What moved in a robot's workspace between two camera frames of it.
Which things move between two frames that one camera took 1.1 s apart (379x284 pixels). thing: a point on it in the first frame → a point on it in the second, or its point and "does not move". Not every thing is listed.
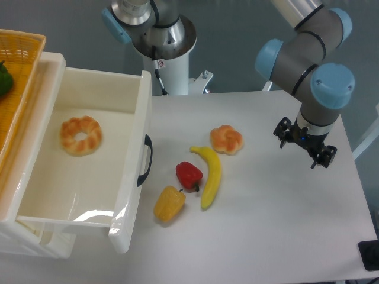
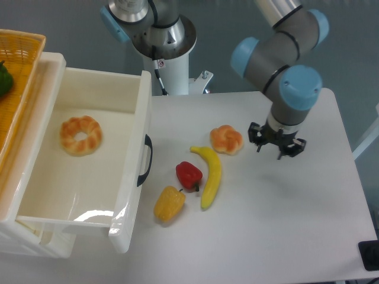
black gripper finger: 283,131 → 257,134
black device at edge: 369,251 does not move
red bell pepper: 189,174 does not move
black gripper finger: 325,156 → 293,149
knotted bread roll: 227,139 does not move
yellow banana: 214,174 does not move
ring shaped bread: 81,123 does not move
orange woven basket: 21,52 does not move
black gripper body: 311,142 → 282,140
